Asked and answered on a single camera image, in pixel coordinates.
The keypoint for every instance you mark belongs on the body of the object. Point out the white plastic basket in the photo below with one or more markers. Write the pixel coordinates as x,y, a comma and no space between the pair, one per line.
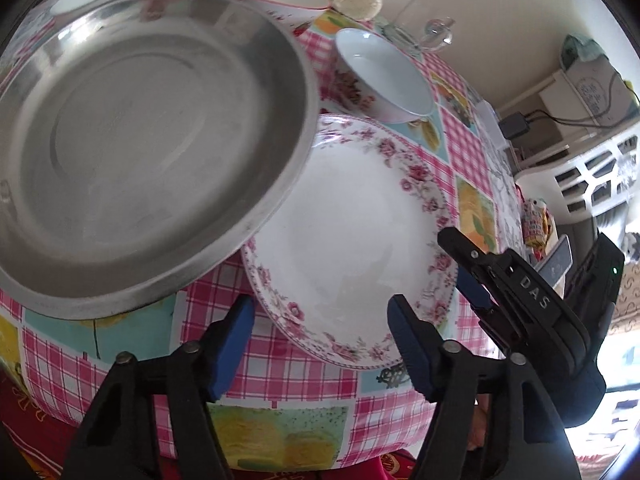
590,170

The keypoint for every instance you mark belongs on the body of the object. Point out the grey floral cloth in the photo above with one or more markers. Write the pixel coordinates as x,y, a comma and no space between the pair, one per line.
502,180

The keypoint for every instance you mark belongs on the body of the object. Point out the clear glass mug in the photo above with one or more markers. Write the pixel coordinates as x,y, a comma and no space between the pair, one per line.
425,30

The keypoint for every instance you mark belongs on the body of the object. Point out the grey flat panel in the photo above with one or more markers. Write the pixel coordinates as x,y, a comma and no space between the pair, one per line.
557,260

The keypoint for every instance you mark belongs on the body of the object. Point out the black power adapter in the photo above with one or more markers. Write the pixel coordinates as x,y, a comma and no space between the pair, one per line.
515,125

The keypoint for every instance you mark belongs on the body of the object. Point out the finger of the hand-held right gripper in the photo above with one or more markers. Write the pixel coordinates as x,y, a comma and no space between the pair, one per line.
465,247
475,287

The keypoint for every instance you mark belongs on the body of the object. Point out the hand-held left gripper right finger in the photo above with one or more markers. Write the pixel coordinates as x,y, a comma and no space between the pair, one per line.
410,345

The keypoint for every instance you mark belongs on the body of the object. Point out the pink plaid printed tablecloth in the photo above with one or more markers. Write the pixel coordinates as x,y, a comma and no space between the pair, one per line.
280,375

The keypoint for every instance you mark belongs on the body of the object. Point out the white printed box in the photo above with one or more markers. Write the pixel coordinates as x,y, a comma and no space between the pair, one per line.
595,85

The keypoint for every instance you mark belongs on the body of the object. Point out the colourful snack packet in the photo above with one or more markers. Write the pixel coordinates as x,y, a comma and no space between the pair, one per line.
535,222

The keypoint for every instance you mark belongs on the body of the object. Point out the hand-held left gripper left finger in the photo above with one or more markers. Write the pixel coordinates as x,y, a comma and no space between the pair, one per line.
235,350

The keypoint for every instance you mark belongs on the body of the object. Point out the white floral rim plate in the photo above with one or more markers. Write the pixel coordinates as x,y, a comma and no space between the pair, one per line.
350,240

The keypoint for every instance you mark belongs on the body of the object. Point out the stainless steel plate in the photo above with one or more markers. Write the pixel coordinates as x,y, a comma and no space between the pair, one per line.
150,150

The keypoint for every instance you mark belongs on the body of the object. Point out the white bowl with floral outside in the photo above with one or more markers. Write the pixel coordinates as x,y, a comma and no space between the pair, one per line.
380,70

